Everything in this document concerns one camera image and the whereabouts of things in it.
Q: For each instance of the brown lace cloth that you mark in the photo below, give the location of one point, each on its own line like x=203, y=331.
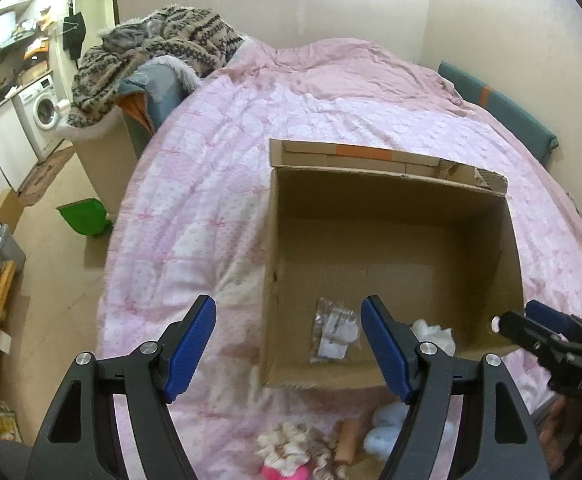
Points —
x=328, y=460

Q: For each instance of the grey storage bin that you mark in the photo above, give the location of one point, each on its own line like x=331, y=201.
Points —
x=11, y=250

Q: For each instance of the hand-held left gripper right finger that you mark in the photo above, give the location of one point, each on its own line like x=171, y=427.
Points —
x=383, y=345

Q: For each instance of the brown patterned knit coat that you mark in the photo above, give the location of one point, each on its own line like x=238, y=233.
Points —
x=181, y=35

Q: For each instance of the green dustpan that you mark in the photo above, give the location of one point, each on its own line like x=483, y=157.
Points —
x=83, y=217

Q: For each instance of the white kitchen appliance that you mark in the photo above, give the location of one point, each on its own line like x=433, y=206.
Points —
x=6, y=27

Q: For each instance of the small cardboard box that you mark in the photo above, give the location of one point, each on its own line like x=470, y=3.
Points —
x=8, y=207

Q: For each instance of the black hanging clothes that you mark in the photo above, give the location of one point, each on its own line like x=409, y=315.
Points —
x=74, y=35

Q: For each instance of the beige storage box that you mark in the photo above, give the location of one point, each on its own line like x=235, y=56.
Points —
x=103, y=170

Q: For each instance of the light blue fluffy cloth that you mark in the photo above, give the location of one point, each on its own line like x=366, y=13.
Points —
x=383, y=432

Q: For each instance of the pink fluffy cloth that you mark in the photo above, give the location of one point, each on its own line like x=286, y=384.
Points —
x=286, y=472

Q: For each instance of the grey striped cloth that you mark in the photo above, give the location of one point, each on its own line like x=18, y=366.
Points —
x=131, y=36

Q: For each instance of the brown cardboard box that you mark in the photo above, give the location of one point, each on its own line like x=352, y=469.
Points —
x=381, y=240

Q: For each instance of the brown door mat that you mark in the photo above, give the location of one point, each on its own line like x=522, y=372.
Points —
x=46, y=175

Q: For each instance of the clear plastic packet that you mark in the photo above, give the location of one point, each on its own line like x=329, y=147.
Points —
x=335, y=330

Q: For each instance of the white soft sock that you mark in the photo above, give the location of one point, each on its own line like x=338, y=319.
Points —
x=436, y=335

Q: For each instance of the pink patterned bed quilt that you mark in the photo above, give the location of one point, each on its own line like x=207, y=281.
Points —
x=211, y=185

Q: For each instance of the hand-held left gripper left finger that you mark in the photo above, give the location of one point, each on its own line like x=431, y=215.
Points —
x=191, y=350

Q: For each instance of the cream lace ruffled cloth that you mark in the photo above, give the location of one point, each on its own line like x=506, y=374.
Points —
x=286, y=442

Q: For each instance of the white washing machine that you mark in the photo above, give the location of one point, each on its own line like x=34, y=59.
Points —
x=41, y=110

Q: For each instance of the teal padded mat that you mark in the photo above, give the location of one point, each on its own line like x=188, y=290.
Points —
x=501, y=105
x=156, y=95

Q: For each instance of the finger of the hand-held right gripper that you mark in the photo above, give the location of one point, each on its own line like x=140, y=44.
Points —
x=521, y=332
x=546, y=312

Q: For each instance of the person's right hand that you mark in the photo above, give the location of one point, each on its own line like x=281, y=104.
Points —
x=571, y=430

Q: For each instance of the yellow green packet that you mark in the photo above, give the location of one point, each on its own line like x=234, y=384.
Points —
x=6, y=422

